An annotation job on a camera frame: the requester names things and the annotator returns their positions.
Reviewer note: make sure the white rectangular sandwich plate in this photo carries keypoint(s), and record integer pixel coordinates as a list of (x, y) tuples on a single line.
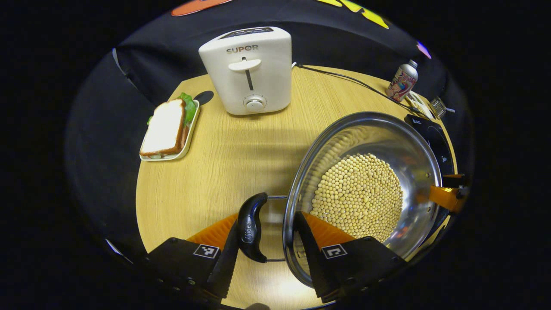
[(189, 142)]

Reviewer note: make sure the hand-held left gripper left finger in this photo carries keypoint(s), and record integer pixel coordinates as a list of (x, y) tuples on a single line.
[(189, 262)]

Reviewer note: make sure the white toaster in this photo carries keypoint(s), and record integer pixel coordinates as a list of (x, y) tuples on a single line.
[(241, 77)]

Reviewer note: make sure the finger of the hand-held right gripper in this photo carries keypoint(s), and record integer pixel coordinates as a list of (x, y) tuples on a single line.
[(443, 196), (456, 180)]

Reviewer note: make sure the white divided dish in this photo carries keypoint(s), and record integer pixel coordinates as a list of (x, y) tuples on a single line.
[(417, 101)]

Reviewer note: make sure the pile of yellow soybeans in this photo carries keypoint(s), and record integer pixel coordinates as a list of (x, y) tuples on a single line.
[(357, 193)]

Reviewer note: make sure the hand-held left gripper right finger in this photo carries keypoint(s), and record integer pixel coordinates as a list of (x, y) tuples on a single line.
[(314, 258)]

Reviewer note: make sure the black induction cooktop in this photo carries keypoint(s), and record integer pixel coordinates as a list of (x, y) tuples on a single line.
[(439, 146)]

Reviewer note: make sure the silver drink bottle colourful label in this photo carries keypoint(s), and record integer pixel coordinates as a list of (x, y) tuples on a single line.
[(402, 82)]

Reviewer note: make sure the printed paper sheets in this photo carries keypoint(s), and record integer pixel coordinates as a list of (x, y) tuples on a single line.
[(116, 249)]

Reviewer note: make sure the sandwich with lettuce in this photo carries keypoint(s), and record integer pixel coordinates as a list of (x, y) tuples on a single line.
[(165, 127)]

